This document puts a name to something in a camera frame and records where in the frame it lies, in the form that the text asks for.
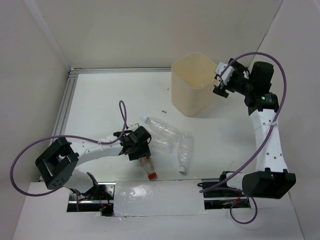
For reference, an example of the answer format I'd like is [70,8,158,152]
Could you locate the clear bottle upper middle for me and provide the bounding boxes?
[142,116,180,142]

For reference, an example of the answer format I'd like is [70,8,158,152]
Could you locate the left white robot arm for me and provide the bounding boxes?
[35,126,152,200]

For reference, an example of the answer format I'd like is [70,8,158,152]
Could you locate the clear bottle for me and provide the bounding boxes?
[150,136,173,154]
[142,116,180,142]

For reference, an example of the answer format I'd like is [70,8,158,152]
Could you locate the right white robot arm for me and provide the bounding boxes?
[213,59,296,199]

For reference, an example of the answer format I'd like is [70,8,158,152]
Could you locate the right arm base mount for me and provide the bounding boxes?
[197,178,251,210]

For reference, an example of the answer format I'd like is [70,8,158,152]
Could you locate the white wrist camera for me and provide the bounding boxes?
[128,123,140,131]
[214,62,235,86]

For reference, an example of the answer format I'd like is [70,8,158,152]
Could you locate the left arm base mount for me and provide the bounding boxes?
[66,182,115,217]

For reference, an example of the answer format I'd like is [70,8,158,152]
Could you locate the red cap labelled bottle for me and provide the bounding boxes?
[139,156,158,181]

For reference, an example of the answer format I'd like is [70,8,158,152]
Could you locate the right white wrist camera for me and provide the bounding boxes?
[214,62,235,86]

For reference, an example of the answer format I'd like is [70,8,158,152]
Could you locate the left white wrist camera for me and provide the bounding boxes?
[128,123,140,131]

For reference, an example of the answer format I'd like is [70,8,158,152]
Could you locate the beige plastic bin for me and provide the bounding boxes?
[171,52,218,117]

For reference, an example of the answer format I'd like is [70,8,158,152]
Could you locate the aluminium frame rail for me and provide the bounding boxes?
[38,66,247,181]

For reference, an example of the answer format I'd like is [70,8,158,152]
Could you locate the clear bottle lower left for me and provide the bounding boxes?
[150,136,173,154]

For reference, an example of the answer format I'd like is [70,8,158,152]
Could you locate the clear bottle pointing down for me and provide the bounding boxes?
[177,131,194,175]

